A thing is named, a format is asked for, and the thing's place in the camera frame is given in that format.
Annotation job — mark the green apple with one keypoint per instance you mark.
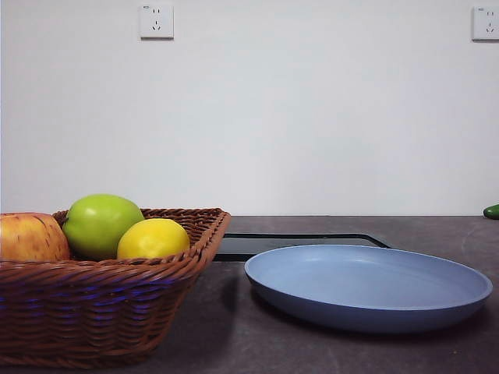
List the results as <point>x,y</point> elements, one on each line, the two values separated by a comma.
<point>97,222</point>

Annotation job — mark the blue round plate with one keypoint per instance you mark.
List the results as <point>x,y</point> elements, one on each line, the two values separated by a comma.
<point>351,280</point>

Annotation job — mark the yellow lemon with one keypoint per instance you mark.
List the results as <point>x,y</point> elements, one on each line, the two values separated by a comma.
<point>152,239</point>

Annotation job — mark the brown woven wicker basket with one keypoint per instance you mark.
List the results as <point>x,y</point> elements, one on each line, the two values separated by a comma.
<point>97,304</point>

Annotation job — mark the red and yellow apple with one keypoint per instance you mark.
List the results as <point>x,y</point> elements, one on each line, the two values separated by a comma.
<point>27,237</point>

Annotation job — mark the dark green vegetable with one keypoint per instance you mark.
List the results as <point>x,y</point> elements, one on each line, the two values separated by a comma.
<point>492,212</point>

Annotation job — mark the black flat tray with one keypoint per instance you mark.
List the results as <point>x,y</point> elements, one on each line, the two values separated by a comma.
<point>241,247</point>

